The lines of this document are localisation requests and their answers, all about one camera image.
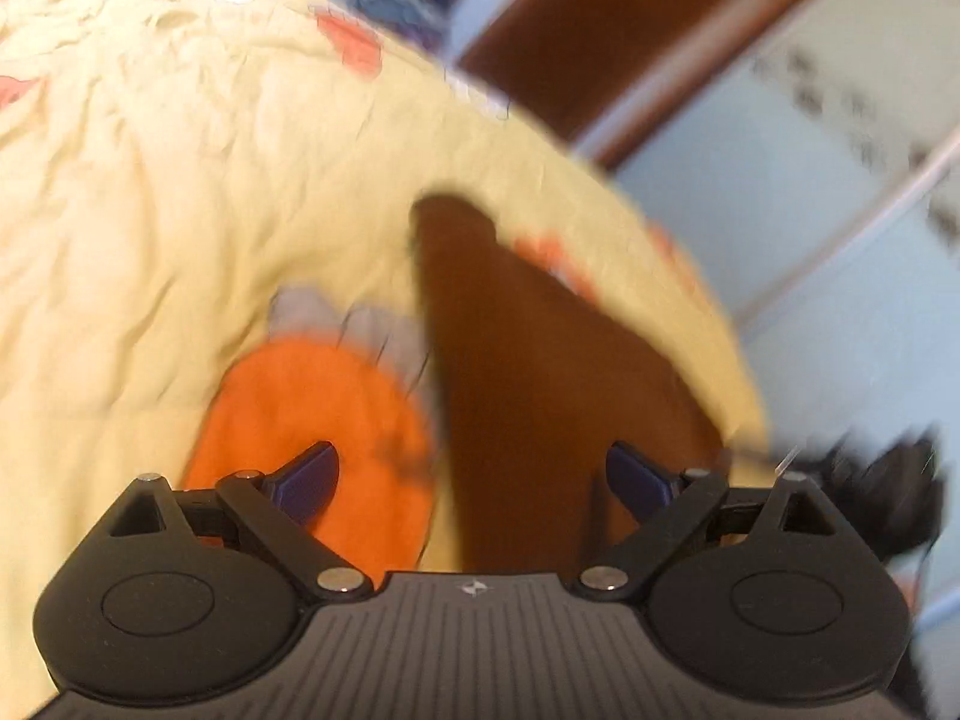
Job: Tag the yellow printed bed sheet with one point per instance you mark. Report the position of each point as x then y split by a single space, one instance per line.
150 202

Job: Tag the brown wooden door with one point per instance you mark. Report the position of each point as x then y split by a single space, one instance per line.
622 37

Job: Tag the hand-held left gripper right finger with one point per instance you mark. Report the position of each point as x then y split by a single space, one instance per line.
637 480

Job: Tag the pale blue wardrobe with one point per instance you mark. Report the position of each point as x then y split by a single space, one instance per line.
810 187

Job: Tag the brown garment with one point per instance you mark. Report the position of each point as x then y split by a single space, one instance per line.
525 390

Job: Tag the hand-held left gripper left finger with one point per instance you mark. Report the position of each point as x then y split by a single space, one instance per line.
311 476

